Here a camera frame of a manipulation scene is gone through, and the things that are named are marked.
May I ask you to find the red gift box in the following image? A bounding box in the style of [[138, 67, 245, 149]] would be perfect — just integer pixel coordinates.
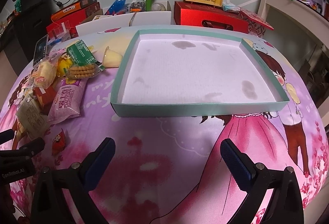
[[174, 1, 251, 34]]

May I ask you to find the clear pale cake packet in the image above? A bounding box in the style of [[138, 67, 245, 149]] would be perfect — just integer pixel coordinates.
[[15, 97, 50, 141]]

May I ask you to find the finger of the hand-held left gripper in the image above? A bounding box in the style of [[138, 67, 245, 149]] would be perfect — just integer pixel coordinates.
[[0, 129, 15, 147], [0, 137, 46, 163]]

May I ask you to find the dark colourful toy bag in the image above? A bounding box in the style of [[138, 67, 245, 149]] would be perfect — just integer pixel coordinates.
[[130, 1, 146, 13]]

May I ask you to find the wet wipes pack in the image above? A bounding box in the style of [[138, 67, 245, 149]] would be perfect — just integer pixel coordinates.
[[222, 1, 241, 12]]

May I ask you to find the white shelf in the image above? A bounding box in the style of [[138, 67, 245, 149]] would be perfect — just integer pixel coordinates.
[[257, 0, 329, 65]]

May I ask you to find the shallow teal cardboard box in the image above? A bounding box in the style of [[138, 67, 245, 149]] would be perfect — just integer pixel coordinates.
[[110, 29, 290, 117]]

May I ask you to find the smartphone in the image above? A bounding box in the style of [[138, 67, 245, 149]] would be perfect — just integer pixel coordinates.
[[33, 34, 49, 66]]

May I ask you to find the black cabinet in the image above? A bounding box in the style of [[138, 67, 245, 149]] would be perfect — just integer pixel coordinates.
[[0, 5, 52, 65]]

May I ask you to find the red flat box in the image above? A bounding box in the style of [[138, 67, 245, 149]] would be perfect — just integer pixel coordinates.
[[46, 2, 101, 31]]

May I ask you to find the clear acrylic box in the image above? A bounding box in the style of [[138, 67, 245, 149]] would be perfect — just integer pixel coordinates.
[[47, 22, 71, 42]]

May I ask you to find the orange flat box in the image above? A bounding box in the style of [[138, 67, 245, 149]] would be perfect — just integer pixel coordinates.
[[51, 0, 97, 21]]

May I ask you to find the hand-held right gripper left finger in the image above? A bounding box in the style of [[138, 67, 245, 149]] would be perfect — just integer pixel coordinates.
[[31, 137, 116, 224]]

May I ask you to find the yellow snack packet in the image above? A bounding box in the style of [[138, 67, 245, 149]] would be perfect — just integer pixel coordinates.
[[56, 56, 75, 78]]

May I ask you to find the printed cartoon blanket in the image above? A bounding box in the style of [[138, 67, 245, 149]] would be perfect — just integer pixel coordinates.
[[0, 24, 329, 224]]

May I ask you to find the white cardboard box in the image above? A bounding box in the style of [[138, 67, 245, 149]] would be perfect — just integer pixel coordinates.
[[75, 1, 172, 34]]

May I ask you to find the small red candy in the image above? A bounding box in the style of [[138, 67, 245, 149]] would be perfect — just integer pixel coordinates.
[[51, 128, 67, 156]]

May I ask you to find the pale yellow jelly cup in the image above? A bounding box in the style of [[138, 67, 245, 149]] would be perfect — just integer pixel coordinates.
[[102, 46, 123, 68]]

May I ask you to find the clear steamed cake packet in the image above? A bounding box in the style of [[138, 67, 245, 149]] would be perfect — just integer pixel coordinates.
[[28, 59, 57, 89]]

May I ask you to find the green biscuit packet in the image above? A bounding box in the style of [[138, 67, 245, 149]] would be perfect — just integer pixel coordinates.
[[66, 39, 97, 65]]

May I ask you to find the dark red snack packet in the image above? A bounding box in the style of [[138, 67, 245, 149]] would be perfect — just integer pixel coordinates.
[[32, 86, 58, 115]]

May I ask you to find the red patterned box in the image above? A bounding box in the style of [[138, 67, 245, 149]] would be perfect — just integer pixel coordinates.
[[239, 8, 274, 38]]

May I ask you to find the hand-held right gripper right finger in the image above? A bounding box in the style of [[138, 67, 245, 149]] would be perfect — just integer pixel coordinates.
[[220, 139, 305, 224]]

